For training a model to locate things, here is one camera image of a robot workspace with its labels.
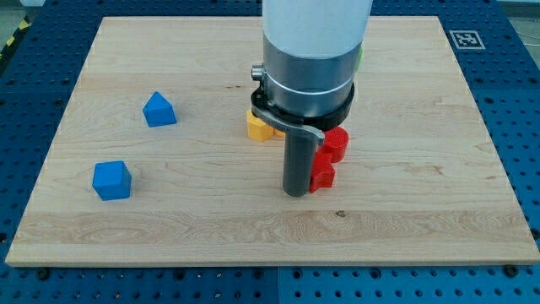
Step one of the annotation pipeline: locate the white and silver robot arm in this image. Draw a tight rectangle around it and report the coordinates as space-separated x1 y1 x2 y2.
252 0 373 131

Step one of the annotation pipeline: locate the blue cube block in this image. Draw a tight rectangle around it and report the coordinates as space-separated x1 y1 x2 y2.
92 160 132 201

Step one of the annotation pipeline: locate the yellow block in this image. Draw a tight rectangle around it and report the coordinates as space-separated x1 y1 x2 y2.
246 109 285 142

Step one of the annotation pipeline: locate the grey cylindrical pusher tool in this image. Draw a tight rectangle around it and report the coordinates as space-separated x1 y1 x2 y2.
251 106 325 197

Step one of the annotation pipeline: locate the red cylinder block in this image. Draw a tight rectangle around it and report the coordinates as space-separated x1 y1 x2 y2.
317 127 349 163

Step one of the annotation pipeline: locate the blue pentagon block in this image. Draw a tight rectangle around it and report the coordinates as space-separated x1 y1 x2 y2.
143 91 177 128

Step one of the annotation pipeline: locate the wooden board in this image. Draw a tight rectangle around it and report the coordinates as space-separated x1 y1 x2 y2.
6 16 539 267

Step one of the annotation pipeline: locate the black and white fiducial tag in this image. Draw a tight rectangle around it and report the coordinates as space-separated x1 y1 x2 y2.
449 30 485 50

